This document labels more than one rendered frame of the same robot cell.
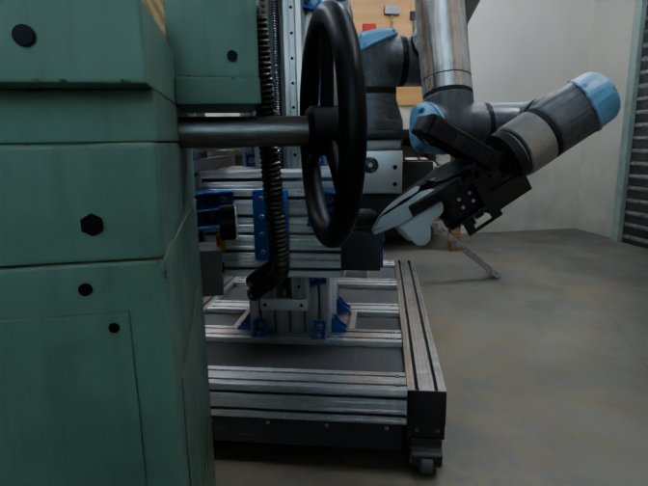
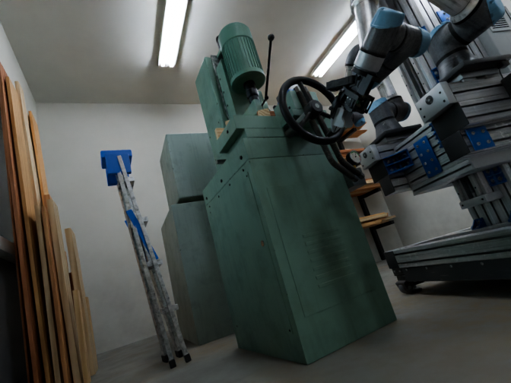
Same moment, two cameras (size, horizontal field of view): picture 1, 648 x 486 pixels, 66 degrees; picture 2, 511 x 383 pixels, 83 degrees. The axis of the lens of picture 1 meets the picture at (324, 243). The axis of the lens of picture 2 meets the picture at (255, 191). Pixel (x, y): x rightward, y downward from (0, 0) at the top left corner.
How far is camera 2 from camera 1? 0.96 m
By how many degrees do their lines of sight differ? 75
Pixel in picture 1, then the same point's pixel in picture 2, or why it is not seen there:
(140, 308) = (249, 170)
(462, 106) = not seen: hidden behind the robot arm
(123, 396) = (251, 190)
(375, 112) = (445, 69)
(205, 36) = not seen: hidden behind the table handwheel
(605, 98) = (376, 18)
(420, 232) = (340, 122)
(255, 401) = (439, 253)
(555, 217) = not seen: outside the picture
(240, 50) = (290, 105)
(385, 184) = (439, 104)
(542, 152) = (361, 61)
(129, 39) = (233, 122)
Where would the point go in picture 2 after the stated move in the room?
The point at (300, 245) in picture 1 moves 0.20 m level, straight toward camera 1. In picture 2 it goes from (444, 160) to (410, 166)
